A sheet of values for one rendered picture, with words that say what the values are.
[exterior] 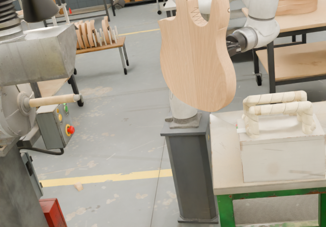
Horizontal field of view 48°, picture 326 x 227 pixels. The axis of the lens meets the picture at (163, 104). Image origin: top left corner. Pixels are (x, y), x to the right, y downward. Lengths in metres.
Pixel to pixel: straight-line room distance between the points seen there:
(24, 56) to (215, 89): 0.63
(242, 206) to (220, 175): 1.28
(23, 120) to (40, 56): 0.36
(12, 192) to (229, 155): 0.93
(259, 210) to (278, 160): 1.35
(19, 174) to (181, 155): 0.96
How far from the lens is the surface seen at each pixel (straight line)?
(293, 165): 1.31
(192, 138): 2.18
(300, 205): 2.67
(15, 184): 1.76
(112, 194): 2.99
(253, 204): 2.66
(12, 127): 1.49
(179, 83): 1.37
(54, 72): 1.26
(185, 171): 2.32
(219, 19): 1.12
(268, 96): 1.28
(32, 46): 1.26
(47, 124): 1.79
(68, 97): 1.45
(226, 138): 1.60
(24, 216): 1.83
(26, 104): 1.51
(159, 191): 2.89
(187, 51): 1.27
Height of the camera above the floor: 1.76
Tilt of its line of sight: 25 degrees down
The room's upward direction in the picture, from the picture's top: 11 degrees counter-clockwise
